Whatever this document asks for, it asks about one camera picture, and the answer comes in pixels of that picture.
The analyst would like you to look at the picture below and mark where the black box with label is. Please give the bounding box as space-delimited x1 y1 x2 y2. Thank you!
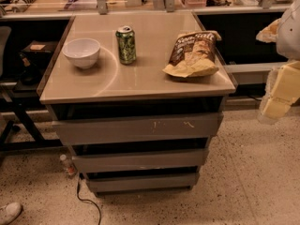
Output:
22 40 58 53

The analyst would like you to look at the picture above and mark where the sea salt chip bag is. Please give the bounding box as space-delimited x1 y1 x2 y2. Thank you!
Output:
163 31 221 78

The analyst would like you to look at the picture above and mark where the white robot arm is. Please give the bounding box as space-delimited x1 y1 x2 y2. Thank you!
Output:
256 0 300 125

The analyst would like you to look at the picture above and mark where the grey top drawer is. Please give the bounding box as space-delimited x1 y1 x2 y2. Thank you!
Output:
52 112 223 145

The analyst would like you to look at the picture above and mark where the white bowl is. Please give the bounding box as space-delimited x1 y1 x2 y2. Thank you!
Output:
63 38 100 68

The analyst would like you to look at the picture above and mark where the grey drawer cabinet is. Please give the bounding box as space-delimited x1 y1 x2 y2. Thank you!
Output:
40 12 235 181

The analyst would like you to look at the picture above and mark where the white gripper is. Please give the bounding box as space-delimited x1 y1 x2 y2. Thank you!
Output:
256 19 300 125

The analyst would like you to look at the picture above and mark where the grey bottom drawer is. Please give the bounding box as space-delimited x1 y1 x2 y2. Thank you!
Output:
86 172 199 193

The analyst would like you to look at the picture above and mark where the green soda can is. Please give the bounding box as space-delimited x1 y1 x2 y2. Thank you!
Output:
115 25 136 65

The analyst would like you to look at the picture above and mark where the white shoe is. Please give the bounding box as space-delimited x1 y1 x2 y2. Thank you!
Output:
0 202 23 225

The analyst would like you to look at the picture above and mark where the black floor cable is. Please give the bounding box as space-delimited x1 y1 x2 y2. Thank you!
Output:
76 175 103 225

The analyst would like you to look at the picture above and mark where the plastic water bottle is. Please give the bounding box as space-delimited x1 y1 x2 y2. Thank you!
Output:
60 154 76 177

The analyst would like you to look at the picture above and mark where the grey drawer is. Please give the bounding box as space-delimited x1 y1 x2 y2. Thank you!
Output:
52 112 223 145
72 148 208 173
86 172 199 193

